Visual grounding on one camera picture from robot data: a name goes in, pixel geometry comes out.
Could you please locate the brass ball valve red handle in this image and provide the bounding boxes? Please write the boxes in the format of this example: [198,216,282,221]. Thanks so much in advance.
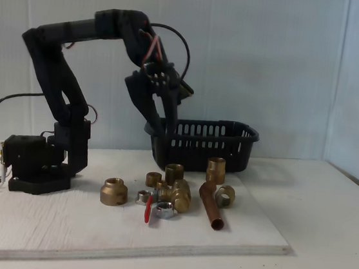
[141,175,194,230]

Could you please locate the black slotted plastic basket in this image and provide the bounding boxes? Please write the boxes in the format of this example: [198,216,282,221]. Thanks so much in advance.
[139,110,262,180]

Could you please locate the dark brass sleeve coupling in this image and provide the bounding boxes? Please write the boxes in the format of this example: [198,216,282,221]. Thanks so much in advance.
[163,162,186,187]

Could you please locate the small brass hex nipple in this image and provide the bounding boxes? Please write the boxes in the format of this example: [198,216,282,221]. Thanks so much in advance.
[144,170,164,190]

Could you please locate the brass threaded adapter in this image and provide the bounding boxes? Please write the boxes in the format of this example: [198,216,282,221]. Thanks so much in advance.
[204,156,228,186]

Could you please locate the small silver threaded bushing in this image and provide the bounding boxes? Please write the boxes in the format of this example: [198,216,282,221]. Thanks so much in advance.
[135,188,151,206]

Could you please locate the large brass reducer coupling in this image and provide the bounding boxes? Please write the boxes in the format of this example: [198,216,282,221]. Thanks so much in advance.
[99,175,130,207]

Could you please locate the chrome cap nut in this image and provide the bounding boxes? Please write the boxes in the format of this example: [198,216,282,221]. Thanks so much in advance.
[155,200,177,221]

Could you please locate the copper pipe piece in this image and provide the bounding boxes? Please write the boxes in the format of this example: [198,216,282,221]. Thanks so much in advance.
[194,181,230,233]

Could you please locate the white painted wooden board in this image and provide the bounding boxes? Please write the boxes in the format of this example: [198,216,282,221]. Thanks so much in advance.
[0,144,302,269]

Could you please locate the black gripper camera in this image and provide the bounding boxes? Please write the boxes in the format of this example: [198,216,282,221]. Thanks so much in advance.
[175,79,196,107]

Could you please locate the red white servo wire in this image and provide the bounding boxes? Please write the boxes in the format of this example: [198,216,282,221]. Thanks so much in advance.
[140,31,168,70]

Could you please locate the black camera cable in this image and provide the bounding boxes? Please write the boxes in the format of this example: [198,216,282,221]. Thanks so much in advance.
[145,22,194,83]

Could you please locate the brass hex ring fitting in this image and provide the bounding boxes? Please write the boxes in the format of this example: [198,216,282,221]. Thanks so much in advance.
[213,183,237,210]

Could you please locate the black power cable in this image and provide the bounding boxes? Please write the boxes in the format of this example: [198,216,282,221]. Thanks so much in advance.
[0,87,47,142]

